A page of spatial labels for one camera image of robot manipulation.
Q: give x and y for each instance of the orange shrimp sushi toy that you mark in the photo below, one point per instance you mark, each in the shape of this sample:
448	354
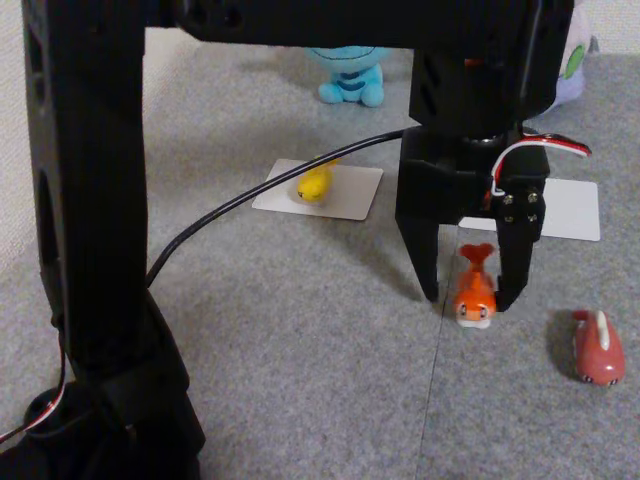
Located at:
472	300

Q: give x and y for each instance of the yellow egg sushi toy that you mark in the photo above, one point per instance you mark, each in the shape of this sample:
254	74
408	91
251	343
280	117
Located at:
312	187

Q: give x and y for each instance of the blue Wooper plush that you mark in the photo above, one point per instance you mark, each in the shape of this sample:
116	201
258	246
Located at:
350	80

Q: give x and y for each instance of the dark red tuna sushi toy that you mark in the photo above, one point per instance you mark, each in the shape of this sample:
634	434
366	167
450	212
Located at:
595	355

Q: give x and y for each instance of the purple Goomy plush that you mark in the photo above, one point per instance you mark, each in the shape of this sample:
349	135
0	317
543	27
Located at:
572	65

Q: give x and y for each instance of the white rectangular card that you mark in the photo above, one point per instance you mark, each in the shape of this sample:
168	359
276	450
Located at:
355	195
570	210

